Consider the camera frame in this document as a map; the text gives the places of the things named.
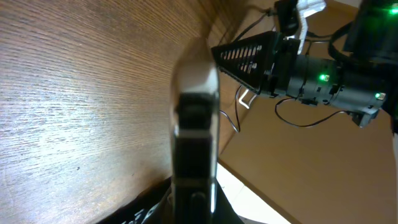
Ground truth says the black Galaxy flip phone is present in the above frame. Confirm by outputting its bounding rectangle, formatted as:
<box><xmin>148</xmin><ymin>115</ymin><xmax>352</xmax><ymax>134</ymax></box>
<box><xmin>169</xmin><ymin>37</ymin><xmax>220</xmax><ymax>223</ymax></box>

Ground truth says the white power strip cord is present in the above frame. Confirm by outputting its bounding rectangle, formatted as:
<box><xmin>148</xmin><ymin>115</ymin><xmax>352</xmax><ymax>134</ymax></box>
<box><xmin>238</xmin><ymin>88</ymin><xmax>259</xmax><ymax>110</ymax></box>

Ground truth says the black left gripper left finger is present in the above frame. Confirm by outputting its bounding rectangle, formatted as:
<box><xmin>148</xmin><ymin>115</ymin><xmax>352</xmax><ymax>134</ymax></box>
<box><xmin>98</xmin><ymin>177</ymin><xmax>171</xmax><ymax>224</ymax></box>

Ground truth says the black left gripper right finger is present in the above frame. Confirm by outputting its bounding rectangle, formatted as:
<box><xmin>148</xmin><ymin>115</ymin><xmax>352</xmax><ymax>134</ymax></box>
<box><xmin>214</xmin><ymin>183</ymin><xmax>244</xmax><ymax>224</ymax></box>

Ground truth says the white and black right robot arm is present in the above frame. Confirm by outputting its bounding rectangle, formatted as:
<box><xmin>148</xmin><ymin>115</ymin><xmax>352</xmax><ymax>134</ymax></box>
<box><xmin>211</xmin><ymin>0</ymin><xmax>397</xmax><ymax>127</ymax></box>

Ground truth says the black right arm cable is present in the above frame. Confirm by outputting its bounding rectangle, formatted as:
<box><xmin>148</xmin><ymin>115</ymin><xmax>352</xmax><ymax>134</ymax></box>
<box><xmin>229</xmin><ymin>9</ymin><xmax>354</xmax><ymax>129</ymax></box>

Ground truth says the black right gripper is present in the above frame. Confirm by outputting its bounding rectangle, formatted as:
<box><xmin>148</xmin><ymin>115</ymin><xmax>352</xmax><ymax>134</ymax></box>
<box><xmin>211</xmin><ymin>31</ymin><xmax>300</xmax><ymax>97</ymax></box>

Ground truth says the black charger cable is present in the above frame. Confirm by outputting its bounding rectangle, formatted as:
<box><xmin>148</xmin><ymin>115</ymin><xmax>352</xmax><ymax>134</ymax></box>
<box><xmin>217</xmin><ymin>7</ymin><xmax>271</xmax><ymax>134</ymax></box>

